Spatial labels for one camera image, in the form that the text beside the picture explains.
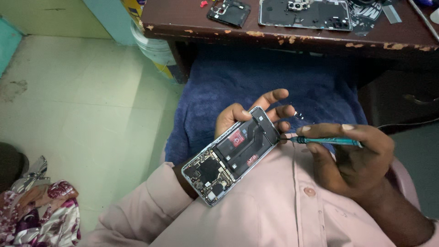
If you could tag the pink shirt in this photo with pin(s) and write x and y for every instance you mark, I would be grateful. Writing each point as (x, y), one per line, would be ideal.
(260, 212)

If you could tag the small shiny metal part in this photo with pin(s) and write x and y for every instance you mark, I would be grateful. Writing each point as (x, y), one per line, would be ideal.
(297, 115)

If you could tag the person's right hand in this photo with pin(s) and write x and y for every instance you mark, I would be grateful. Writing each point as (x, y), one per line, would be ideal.
(360, 164)

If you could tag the smartphone with exposed board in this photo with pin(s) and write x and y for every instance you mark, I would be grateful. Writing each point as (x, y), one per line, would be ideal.
(233, 154)

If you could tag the dark drawer cabinet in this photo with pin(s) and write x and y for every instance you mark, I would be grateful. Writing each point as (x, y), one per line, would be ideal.
(391, 99)

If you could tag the black printed sticker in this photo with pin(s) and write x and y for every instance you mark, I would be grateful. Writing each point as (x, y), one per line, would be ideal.
(365, 15)

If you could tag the person's left hand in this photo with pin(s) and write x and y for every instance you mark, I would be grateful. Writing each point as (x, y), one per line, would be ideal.
(228, 118)

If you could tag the thin long rod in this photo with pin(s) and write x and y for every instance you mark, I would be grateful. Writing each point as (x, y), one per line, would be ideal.
(423, 17)

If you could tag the dark round object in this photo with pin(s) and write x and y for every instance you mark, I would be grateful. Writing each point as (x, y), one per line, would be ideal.
(12, 164)

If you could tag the floral cloth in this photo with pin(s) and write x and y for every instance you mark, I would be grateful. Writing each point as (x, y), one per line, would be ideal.
(41, 212)

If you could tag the yellow and blue packet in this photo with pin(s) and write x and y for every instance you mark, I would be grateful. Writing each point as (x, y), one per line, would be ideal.
(133, 10)

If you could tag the small red plastic piece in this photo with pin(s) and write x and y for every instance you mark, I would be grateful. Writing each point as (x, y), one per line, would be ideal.
(203, 3)

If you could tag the brown wooden desk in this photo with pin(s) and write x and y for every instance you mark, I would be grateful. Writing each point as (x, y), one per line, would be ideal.
(274, 34)

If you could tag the white bucket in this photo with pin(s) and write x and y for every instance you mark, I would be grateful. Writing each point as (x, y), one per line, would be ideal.
(154, 48)

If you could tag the white object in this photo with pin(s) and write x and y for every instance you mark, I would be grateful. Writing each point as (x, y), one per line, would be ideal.
(435, 15)

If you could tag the pink plastic chair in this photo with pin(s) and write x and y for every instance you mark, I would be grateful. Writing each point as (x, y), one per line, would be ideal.
(406, 181)

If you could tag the teal precision screwdriver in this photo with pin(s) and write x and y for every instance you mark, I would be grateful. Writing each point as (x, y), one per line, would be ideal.
(329, 140)

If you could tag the black phone frame part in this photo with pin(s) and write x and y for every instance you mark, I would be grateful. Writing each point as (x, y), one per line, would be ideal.
(229, 13)

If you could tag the grey strip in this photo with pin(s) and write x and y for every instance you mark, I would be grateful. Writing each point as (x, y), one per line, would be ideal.
(391, 13)

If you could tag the blue towel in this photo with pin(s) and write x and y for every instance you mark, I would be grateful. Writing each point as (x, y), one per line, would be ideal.
(219, 89)

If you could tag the silver camera module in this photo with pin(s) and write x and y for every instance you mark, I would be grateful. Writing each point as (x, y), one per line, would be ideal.
(297, 5)

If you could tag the phone back panel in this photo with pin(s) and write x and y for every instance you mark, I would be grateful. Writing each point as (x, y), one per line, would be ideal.
(308, 19)

